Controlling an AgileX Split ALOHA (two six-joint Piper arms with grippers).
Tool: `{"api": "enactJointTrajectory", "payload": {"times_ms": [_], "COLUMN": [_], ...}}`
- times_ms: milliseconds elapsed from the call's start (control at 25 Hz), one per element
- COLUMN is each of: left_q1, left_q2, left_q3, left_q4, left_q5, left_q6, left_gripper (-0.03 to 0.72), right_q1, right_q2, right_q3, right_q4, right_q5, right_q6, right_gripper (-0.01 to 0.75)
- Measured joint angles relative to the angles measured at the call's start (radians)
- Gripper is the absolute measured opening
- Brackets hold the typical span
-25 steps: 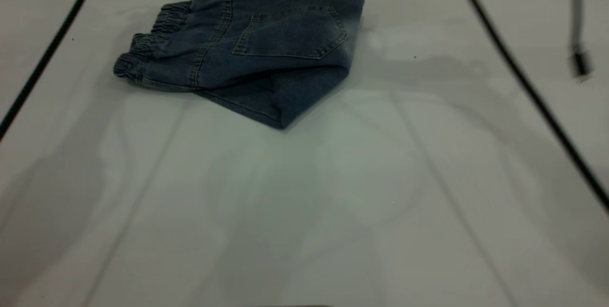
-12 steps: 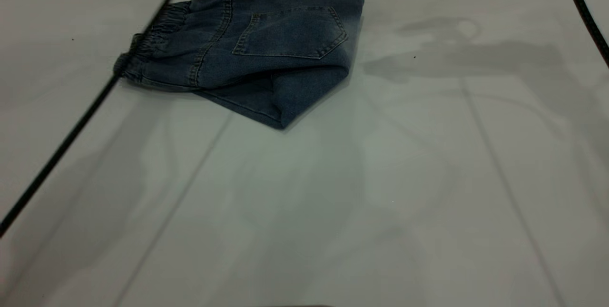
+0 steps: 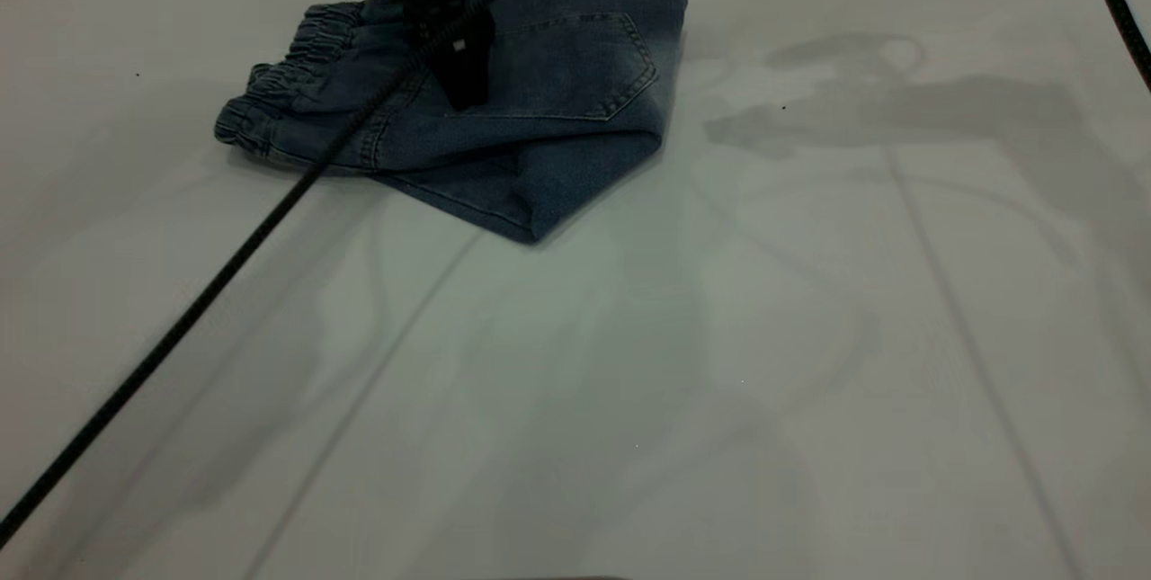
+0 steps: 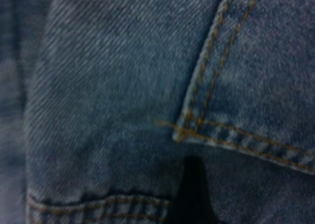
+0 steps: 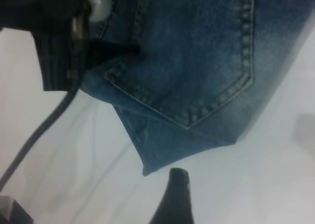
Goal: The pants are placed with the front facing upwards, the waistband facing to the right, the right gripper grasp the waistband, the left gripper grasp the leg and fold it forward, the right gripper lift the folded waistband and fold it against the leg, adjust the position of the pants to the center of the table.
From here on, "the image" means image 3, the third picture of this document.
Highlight blue denim pants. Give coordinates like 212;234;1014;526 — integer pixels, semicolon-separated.
213;0;690;246

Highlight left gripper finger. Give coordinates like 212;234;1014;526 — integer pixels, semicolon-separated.
432;12;497;111

